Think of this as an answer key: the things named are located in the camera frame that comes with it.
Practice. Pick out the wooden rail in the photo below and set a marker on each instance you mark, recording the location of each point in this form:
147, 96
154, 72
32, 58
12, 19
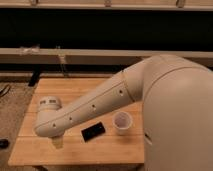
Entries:
182, 5
92, 57

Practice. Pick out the lower wooden rail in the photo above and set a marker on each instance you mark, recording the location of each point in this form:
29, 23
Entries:
92, 57

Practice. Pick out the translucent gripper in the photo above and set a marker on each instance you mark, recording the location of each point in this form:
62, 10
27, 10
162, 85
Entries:
57, 142

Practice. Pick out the black object on floor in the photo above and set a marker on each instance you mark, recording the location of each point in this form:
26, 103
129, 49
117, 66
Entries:
4, 143

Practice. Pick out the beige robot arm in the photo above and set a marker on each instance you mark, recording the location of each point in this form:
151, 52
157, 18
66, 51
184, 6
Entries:
177, 108

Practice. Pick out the wooden table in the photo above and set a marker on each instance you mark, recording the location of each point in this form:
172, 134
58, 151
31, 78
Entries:
107, 148

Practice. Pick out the upper wooden rail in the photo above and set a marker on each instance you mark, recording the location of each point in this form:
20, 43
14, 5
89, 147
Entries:
182, 5

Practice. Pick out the white ceramic bowl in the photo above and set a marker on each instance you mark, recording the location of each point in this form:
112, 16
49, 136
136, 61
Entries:
122, 122

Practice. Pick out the black rectangular block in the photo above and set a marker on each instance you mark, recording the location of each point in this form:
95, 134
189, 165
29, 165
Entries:
93, 131

